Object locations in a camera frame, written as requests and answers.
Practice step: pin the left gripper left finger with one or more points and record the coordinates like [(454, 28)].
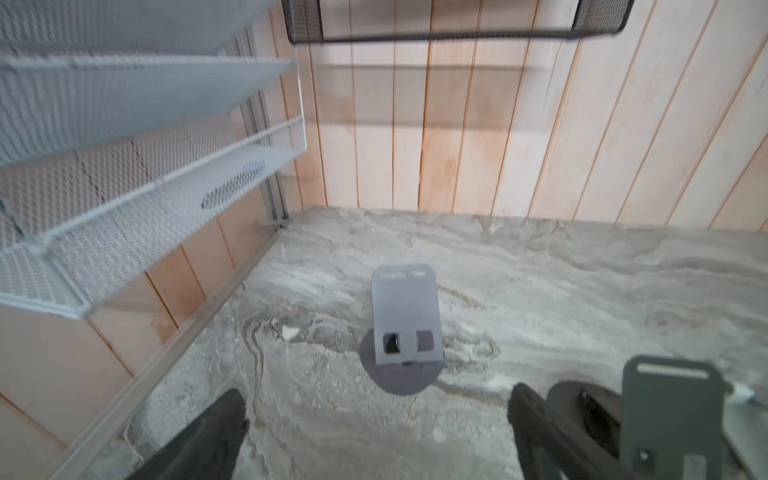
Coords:
[(207, 448)]

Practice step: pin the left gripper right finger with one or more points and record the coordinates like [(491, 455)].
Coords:
[(550, 446)]

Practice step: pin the dark stand under green phone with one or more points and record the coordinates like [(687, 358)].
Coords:
[(664, 423)]

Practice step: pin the dark stand far left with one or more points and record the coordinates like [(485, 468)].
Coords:
[(403, 353)]

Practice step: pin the white stand middle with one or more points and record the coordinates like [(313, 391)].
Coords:
[(745, 427)]

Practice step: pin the white wire mesh shelf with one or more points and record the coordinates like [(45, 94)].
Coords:
[(117, 139)]

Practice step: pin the black wire mesh basket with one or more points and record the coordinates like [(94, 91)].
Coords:
[(329, 22)]

